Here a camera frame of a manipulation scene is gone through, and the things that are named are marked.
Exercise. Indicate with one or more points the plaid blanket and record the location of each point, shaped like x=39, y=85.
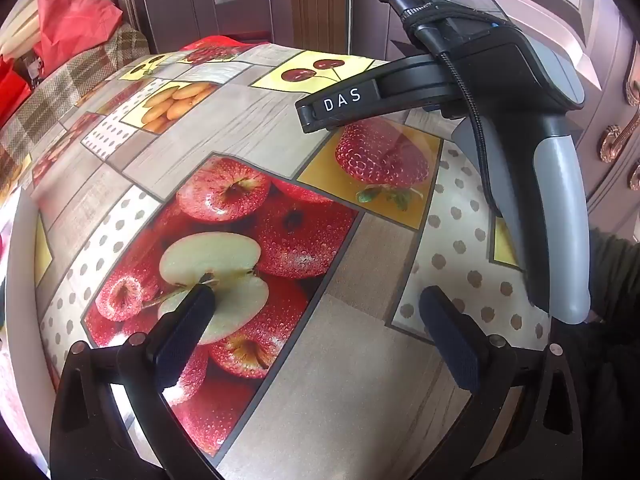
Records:
x=65, y=85

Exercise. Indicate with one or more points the red nonwoven bag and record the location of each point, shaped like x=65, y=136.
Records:
x=75, y=20

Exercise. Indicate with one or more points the person's right forearm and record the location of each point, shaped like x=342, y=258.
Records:
x=615, y=280

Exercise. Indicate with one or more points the brown panelled door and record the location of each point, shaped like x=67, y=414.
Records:
x=225, y=0

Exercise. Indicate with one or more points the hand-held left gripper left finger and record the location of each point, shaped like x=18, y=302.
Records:
x=182, y=332

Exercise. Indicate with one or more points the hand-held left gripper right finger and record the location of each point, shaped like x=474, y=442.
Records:
x=457, y=347

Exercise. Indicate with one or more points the fruit print tablecloth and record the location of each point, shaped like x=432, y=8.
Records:
x=350, y=370

